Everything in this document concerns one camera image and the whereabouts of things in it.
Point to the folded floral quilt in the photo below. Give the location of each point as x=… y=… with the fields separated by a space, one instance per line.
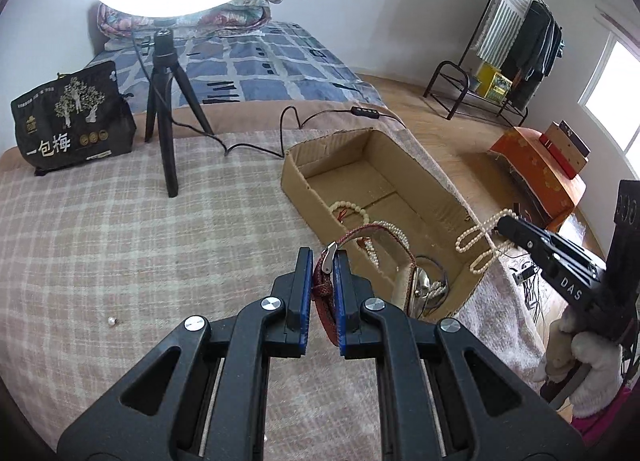
x=235 y=17

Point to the black snack bag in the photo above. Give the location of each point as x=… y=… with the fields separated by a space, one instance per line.
x=77 y=118

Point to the cardboard box with books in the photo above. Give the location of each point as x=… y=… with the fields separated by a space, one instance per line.
x=566 y=148

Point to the red strap wristwatch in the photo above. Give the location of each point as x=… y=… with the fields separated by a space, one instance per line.
x=322 y=290

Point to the beige plaid blanket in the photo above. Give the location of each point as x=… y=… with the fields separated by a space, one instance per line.
x=103 y=240

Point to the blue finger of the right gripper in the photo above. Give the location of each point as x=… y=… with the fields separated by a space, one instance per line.
x=518 y=231

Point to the striped hanging towel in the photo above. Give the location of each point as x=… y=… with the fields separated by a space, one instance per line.
x=499 y=30

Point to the yellow green box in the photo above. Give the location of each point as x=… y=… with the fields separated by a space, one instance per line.
x=493 y=85

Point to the black clothes rack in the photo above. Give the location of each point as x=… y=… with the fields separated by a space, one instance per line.
x=453 y=87

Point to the orange cloth covered table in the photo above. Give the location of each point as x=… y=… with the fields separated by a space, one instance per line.
x=557 y=195

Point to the window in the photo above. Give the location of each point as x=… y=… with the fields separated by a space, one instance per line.
x=611 y=96

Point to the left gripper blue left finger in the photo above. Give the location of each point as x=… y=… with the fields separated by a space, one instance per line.
x=201 y=393

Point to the blue checked bed sheet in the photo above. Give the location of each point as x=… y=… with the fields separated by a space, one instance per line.
x=280 y=61

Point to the dark hanging clothes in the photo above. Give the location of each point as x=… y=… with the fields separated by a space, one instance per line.
x=532 y=56

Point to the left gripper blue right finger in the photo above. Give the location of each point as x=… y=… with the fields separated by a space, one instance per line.
x=442 y=394

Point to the pink sleeve forearm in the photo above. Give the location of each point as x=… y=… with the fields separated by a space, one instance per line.
x=592 y=428

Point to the right white gloved hand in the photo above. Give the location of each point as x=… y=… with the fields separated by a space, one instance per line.
x=603 y=382

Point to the black tripod stand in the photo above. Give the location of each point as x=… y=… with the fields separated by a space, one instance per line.
x=167 y=69

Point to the open cardboard box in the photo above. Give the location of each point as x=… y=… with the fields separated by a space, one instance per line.
x=392 y=178

